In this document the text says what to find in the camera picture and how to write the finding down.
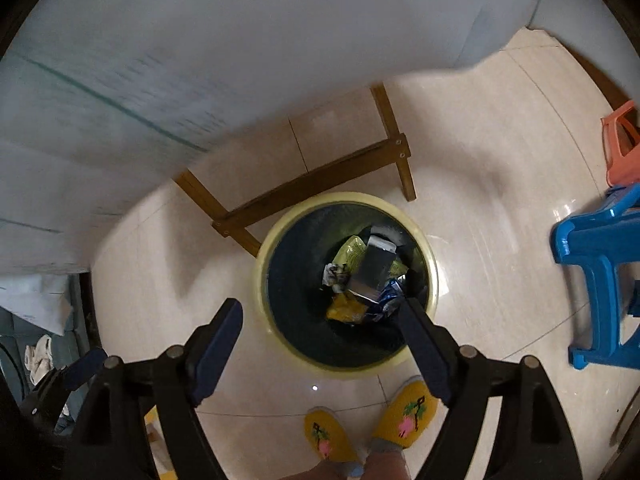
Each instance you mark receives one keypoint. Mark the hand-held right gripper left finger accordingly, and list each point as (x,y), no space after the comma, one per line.
(220,355)

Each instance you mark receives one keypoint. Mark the blue plastic stool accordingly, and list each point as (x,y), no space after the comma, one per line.
(600,240)

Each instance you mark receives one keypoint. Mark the blue snack wrapper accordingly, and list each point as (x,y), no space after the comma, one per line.
(390,300)

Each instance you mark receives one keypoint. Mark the yellow snack bag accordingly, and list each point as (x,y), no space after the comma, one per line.
(345,310)

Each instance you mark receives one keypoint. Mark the person's right leg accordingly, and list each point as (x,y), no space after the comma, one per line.
(387,462)

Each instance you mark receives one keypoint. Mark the grey box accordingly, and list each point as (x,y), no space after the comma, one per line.
(372,270)

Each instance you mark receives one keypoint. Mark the black trash can yellow rim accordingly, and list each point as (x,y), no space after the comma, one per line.
(300,330)

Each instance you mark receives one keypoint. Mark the table with tree tablecloth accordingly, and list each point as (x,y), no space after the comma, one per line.
(200,60)

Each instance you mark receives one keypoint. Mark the person's left leg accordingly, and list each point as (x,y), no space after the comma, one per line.
(325,472)

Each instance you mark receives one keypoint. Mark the pink plastic stool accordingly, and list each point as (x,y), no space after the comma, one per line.
(622,155)

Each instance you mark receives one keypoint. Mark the white cloth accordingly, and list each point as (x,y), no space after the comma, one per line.
(37,360)

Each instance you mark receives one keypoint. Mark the yellow embroidered slipper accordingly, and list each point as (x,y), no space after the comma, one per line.
(405,412)
(327,435)

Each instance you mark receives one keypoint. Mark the person's leg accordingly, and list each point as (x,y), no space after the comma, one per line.
(387,462)
(325,472)

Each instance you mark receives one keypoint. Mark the dark green sofa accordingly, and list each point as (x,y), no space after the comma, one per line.
(10,330)

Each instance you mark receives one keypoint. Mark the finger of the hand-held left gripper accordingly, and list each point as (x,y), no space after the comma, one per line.
(85,367)

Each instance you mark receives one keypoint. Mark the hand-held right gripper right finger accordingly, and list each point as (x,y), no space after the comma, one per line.
(425,355)

